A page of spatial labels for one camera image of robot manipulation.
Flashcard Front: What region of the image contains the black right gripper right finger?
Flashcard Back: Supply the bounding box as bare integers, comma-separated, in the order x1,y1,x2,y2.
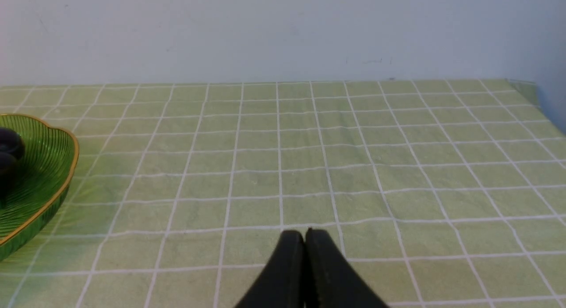
305,228,388,308

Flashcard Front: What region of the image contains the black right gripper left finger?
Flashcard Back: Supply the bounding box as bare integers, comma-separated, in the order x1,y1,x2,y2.
235,230,305,308

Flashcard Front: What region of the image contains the green checkered tablecloth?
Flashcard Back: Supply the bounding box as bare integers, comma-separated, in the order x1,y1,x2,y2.
1,80,565,308

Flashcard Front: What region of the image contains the green ribbed glass plate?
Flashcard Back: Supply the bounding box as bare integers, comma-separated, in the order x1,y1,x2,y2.
0,114,80,260

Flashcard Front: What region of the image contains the lower purple eggplant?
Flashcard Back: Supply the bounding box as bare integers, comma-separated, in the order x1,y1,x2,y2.
0,152,18,199

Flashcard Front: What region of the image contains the purple eggplant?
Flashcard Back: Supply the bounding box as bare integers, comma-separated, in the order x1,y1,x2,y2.
0,127,26,160
0,152,18,199

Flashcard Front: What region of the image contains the upper purple eggplant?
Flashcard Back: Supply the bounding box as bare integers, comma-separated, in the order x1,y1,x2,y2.
0,127,26,160

